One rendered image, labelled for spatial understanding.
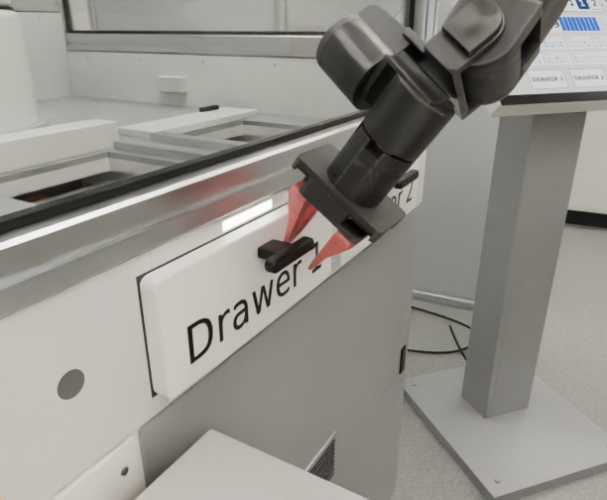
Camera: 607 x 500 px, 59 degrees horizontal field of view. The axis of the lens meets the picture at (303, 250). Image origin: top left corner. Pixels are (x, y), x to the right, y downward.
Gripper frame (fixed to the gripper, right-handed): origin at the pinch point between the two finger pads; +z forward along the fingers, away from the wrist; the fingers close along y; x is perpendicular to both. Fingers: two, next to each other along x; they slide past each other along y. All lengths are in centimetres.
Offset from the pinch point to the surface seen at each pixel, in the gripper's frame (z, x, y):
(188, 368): 6.8, 14.8, -1.4
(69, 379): 4.3, 24.5, 2.6
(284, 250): -1.3, 4.0, 0.6
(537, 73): -15, -83, 0
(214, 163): -4.2, 5.9, 10.2
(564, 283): 61, -213, -66
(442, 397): 73, -97, -45
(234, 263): 0.8, 7.8, 2.7
